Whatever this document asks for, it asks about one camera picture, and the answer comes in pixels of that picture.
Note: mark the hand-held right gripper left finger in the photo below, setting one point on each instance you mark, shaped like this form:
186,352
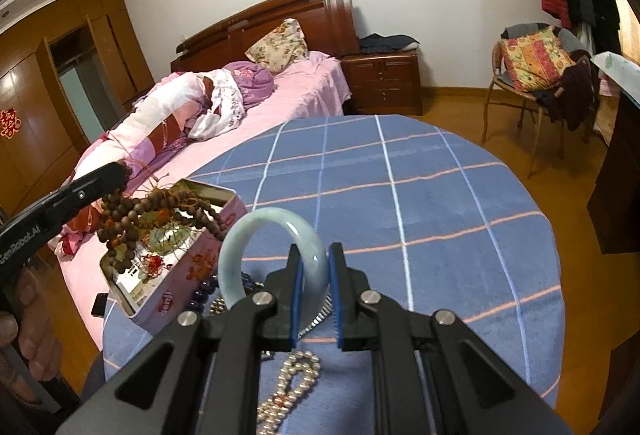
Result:
297,300

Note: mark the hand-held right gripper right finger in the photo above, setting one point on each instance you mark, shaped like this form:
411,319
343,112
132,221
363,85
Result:
337,300

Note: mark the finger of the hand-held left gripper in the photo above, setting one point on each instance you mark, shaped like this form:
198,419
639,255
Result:
82,195

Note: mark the pale jade bangle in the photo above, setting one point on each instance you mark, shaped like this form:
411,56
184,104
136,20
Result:
260,220

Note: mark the pink tin box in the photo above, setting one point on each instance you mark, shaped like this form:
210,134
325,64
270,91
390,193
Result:
200,265

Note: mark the person's left hand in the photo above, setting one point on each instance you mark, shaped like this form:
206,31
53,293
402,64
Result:
40,320

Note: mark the metal watch band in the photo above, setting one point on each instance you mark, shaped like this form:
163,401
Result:
317,315

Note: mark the black phone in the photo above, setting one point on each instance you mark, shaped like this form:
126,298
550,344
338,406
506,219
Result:
99,305

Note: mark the printed paper sheet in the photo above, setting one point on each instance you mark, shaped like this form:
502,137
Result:
130,285

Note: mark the red knot ornament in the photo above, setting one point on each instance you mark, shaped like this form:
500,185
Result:
10,122

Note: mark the pink patchwork quilt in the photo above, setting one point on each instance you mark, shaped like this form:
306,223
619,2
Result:
165,115

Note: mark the blue plaid tablecloth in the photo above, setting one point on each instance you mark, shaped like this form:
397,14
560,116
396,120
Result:
425,215

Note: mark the wooden wardrobe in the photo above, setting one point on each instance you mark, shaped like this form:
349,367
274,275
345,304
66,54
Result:
30,80

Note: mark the bed with pink sheet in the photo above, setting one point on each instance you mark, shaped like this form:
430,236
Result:
300,100

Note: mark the purple cloth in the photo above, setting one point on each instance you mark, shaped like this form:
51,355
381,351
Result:
252,80

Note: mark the wooden nightstand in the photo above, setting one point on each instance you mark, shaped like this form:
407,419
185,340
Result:
385,82

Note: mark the floral pillow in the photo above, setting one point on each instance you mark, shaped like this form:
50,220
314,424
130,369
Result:
277,45

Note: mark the dark folded clothing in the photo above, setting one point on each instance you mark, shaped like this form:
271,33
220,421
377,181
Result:
387,44

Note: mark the wooden chair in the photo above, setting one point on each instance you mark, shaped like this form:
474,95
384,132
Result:
505,85

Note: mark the wooden headboard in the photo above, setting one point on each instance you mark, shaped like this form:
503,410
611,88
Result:
310,10

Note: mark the dark wooden desk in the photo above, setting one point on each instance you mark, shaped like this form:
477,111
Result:
617,175

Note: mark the colourful patchwork cushion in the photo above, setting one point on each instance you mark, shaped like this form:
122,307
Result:
535,60

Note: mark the dark brown garment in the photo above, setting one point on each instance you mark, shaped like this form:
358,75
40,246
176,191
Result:
575,90

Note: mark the grey garment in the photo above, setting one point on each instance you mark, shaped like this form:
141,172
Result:
570,40

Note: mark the white leaf-print desk cover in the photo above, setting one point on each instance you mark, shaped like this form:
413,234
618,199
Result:
617,70

